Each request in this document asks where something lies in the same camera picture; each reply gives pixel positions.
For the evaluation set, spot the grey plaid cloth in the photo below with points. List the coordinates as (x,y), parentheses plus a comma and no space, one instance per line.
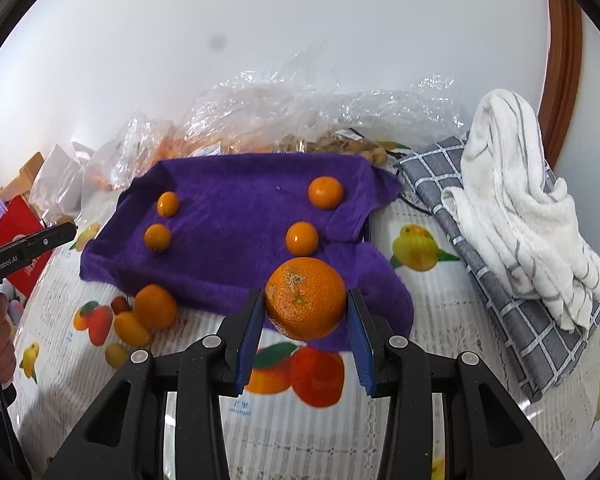
(510,325)

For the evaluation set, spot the large mandarin orange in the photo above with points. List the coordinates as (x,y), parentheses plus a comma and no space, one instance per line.
(305,297)
(155,306)

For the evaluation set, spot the small round orange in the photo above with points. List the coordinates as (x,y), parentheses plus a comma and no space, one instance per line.
(157,238)
(168,204)

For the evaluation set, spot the fruit print tablecloth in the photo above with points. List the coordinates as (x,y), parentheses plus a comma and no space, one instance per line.
(455,320)

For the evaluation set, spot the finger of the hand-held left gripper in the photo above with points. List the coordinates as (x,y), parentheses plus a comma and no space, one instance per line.
(47,240)

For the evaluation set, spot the small red jujube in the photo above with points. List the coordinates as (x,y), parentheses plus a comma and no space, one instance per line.
(121,304)

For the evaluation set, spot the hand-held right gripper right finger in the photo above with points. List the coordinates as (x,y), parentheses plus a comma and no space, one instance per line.
(362,350)

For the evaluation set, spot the purple towel covered tray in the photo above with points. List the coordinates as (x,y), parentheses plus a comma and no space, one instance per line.
(230,240)

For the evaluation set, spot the yellow-green round fruit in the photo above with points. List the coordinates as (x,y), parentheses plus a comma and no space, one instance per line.
(116,355)

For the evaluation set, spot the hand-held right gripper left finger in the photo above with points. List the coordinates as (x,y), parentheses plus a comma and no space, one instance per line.
(247,350)

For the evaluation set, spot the clear bag of oranges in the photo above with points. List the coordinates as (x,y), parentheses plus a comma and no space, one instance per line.
(135,150)

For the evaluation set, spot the large clear plastic bag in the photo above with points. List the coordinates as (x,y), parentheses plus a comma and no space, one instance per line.
(290,105)

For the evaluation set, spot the brown wooden door frame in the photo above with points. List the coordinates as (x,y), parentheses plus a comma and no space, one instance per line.
(565,75)

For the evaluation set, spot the bag of brown nuts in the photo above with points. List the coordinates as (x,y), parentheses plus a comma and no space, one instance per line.
(340,144)

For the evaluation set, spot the red paper bag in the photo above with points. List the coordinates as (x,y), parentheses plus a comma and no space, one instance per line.
(12,232)

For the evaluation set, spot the oval yellow kumquat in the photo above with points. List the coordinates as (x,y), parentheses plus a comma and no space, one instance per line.
(131,329)

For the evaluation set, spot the white striped towel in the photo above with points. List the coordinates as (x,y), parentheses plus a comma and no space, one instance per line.
(520,210)

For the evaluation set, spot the white plastic bag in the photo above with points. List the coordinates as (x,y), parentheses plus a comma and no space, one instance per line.
(57,180)

